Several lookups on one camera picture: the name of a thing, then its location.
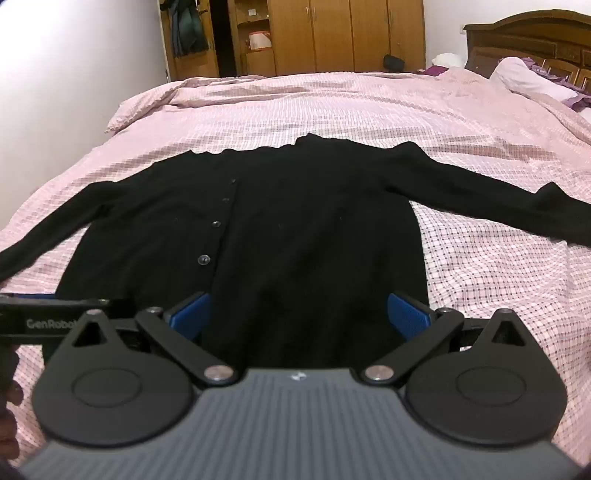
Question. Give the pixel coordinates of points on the wooden headboard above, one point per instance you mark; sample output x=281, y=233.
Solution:
x=531, y=37

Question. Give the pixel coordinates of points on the pink checked duvet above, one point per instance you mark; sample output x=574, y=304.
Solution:
x=323, y=101

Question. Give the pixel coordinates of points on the hanging dark clothes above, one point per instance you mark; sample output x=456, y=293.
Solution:
x=187, y=27

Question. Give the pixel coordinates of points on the small black bag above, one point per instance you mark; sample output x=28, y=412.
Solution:
x=393, y=63

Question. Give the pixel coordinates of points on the wooden wardrobe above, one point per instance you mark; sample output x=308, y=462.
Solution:
x=346, y=32

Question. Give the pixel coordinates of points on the person's left hand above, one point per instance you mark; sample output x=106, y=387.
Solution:
x=8, y=429

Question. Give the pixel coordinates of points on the black cardigan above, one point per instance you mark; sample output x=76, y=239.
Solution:
x=300, y=221

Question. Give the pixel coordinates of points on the pale pink pillow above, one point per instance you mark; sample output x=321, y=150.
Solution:
x=526, y=76

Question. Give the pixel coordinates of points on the wooden door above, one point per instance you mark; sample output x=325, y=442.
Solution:
x=191, y=67

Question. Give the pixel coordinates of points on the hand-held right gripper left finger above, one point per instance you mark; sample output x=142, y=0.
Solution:
x=191, y=318

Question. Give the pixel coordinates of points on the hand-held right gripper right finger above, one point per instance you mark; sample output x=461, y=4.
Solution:
x=408, y=318

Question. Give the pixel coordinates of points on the wooden shelf unit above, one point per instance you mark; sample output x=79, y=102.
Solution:
x=251, y=60

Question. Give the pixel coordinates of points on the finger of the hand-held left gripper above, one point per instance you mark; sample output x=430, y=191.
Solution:
x=115, y=304

